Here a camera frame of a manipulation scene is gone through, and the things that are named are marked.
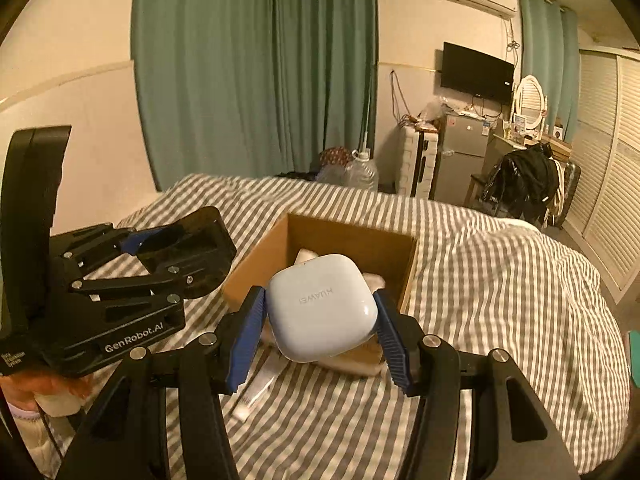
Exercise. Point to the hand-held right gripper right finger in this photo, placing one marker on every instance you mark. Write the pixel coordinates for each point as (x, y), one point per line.
(392, 340)

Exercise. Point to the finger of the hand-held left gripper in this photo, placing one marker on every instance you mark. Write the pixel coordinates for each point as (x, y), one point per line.
(200, 250)
(140, 242)

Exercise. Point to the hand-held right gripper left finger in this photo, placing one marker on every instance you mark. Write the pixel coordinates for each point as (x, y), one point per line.
(247, 340)

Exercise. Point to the brown cardboard box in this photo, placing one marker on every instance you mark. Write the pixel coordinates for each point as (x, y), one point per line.
(350, 245)

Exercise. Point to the person's left forearm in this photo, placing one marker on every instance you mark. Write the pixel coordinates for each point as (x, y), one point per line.
(27, 440)

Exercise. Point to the person's left hand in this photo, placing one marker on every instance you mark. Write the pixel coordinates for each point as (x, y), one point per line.
(60, 390)

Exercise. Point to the grey checked blanket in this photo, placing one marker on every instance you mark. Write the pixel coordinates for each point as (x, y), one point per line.
(500, 285)

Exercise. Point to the dark floral bag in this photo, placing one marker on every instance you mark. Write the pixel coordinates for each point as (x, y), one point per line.
(335, 160)

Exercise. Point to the clear water bottle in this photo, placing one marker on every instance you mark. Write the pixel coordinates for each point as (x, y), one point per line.
(361, 172)

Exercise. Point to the dark chair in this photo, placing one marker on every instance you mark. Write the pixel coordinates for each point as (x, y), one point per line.
(477, 190)

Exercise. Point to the white ribbed suitcase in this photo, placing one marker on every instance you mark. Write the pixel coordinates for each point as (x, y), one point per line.
(415, 160)

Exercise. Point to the wide green curtain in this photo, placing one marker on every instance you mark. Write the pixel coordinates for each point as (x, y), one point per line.
(250, 70)

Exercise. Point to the silver small fridge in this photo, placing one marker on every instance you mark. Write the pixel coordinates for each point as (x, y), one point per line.
(460, 160)

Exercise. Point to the black jacket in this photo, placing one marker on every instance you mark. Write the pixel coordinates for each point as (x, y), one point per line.
(530, 180)

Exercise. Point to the beige dressing table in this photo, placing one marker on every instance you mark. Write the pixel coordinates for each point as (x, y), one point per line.
(500, 142)

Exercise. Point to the clear plastic bag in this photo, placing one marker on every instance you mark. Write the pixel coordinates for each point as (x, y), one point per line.
(434, 110)

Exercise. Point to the teal plastic object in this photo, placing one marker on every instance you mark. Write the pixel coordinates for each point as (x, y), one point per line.
(634, 357)

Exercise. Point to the white oval mirror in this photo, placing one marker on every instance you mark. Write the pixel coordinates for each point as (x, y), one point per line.
(530, 102)

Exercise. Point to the white louvred wardrobe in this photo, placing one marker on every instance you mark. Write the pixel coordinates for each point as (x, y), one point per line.
(610, 160)

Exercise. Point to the narrow green curtain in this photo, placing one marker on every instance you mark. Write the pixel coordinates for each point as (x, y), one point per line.
(547, 60)

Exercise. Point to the black wall television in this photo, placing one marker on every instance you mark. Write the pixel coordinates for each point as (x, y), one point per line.
(477, 72)

